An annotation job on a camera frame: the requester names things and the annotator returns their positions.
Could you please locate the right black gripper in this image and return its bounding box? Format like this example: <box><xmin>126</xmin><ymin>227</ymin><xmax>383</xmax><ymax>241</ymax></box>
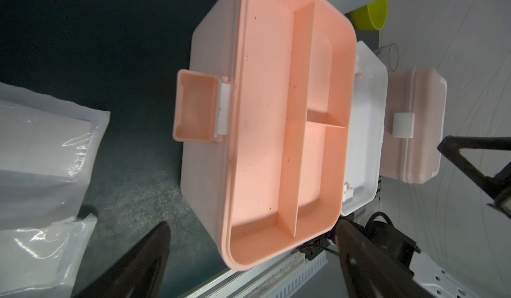
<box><xmin>437</xmin><ymin>136</ymin><xmax>510</xmax><ymax>219</ymax></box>

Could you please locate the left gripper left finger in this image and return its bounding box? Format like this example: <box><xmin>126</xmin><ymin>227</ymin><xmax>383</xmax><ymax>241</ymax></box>
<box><xmin>76</xmin><ymin>222</ymin><xmax>171</xmax><ymax>297</ymax></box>

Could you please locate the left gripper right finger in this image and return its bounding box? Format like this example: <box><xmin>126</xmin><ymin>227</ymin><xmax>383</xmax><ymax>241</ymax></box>
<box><xmin>335</xmin><ymin>220</ymin><xmax>432</xmax><ymax>297</ymax></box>

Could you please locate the pink first aid kit box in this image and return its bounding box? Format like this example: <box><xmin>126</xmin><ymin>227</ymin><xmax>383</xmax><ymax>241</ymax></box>
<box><xmin>380</xmin><ymin>68</ymin><xmax>447</xmax><ymax>184</ymax></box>

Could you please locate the white gauze packet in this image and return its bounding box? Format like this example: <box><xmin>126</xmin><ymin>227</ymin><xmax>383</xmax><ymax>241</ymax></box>
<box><xmin>1</xmin><ymin>83</ymin><xmax>110</xmax><ymax>230</ymax></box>
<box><xmin>1</xmin><ymin>214</ymin><xmax>97</xmax><ymax>297</ymax></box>

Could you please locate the peach kit tray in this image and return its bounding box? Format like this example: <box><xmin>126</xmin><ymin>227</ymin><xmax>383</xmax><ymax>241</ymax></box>
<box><xmin>220</xmin><ymin>0</ymin><xmax>357</xmax><ymax>271</ymax></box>

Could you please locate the white peach first aid kit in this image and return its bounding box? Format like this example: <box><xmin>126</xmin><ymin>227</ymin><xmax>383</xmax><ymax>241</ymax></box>
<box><xmin>173</xmin><ymin>0</ymin><xmax>369</xmax><ymax>268</ymax></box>

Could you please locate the clear plastic cup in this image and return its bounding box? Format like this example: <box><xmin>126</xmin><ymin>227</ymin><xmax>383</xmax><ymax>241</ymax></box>
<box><xmin>373</xmin><ymin>43</ymin><xmax>399</xmax><ymax>72</ymax></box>

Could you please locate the green bowl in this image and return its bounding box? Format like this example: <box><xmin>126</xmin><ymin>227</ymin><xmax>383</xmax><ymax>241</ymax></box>
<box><xmin>349</xmin><ymin>0</ymin><xmax>389</xmax><ymax>31</ymax></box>

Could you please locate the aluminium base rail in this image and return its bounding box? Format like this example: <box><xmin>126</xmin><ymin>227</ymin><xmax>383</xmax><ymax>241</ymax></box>
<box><xmin>183</xmin><ymin>250</ymin><xmax>328</xmax><ymax>298</ymax></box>

